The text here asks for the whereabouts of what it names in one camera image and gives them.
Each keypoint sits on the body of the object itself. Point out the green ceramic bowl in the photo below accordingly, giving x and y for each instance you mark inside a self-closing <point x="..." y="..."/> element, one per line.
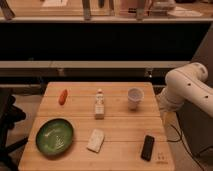
<point x="54" y="137"/>

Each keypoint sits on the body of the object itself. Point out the orange carrot toy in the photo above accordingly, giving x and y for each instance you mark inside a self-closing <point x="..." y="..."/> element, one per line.
<point x="63" y="96"/>

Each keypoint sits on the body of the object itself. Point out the white sponge block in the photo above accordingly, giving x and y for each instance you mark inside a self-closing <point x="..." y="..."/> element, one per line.
<point x="95" y="141"/>

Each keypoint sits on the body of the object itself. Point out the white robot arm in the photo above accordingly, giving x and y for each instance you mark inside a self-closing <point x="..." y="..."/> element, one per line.
<point x="186" y="83"/>

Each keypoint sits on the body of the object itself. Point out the white paper cup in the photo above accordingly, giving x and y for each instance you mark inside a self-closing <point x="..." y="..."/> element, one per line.
<point x="135" y="96"/>

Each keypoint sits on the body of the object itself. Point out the small white bottle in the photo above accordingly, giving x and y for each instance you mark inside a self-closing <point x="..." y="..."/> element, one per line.
<point x="99" y="105"/>

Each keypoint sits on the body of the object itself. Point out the black office chair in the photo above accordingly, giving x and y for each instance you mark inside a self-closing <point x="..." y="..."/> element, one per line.
<point x="9" y="115"/>

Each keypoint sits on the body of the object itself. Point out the black eraser block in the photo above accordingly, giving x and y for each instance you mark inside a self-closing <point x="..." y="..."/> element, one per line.
<point x="147" y="149"/>

